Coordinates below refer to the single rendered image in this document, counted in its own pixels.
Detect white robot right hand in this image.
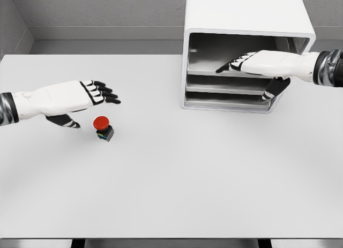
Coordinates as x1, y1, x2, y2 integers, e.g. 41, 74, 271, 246
215, 50, 297, 102

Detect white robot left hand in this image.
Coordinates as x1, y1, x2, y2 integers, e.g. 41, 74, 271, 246
40, 80, 122, 130

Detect white multi-storey storage cabinet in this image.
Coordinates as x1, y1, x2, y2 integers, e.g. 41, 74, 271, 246
181, 0, 317, 114

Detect grey cabinet drawer tray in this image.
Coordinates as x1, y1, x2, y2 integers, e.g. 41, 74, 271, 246
185, 74, 272, 96
184, 91, 271, 111

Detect red button load switch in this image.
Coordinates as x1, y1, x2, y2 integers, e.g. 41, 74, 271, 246
92, 115, 116, 143

